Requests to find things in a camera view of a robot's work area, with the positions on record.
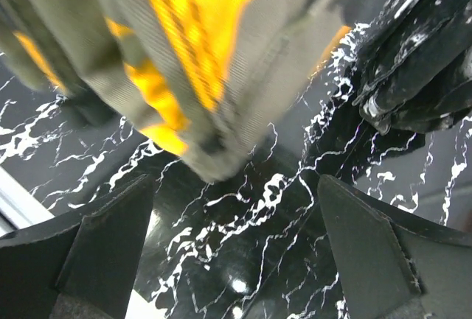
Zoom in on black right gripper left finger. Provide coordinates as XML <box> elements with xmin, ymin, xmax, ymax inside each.
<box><xmin>1</xmin><ymin>175</ymin><xmax>155</xmax><ymax>318</ymax></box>

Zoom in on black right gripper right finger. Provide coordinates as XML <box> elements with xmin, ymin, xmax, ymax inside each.
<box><xmin>317</xmin><ymin>175</ymin><xmax>471</xmax><ymax>318</ymax></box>

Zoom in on camouflage olive yellow trousers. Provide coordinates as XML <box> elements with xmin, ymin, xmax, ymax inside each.
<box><xmin>1</xmin><ymin>0</ymin><xmax>347</xmax><ymax>183</ymax></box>

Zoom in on black white patterned trousers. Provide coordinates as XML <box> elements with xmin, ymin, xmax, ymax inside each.
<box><xmin>350</xmin><ymin>0</ymin><xmax>471</xmax><ymax>135</ymax></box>

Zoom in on aluminium extrusion rail frame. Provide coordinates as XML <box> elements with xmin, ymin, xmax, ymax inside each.
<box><xmin>0</xmin><ymin>168</ymin><xmax>54</xmax><ymax>236</ymax></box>

